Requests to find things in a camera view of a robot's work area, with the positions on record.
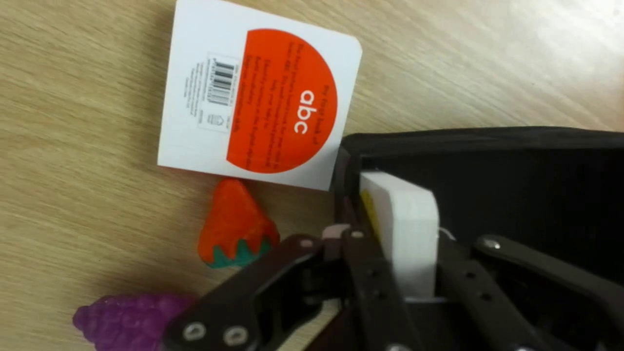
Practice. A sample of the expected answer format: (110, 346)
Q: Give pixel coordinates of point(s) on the yellow-white book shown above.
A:
(406, 221)

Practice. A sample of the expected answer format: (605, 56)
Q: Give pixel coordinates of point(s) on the purple grape plush toy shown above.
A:
(129, 323)

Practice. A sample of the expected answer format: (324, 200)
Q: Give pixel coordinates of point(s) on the red strawberry plush toy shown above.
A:
(237, 229)

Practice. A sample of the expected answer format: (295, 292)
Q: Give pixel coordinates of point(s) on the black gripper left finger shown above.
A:
(266, 303)

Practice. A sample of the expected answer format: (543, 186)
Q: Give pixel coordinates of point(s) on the orange-white abc book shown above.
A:
(256, 97)

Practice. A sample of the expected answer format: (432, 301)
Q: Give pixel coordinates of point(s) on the black fabric box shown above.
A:
(553, 188)

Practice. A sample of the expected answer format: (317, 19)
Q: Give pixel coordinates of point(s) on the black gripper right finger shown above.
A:
(521, 299)

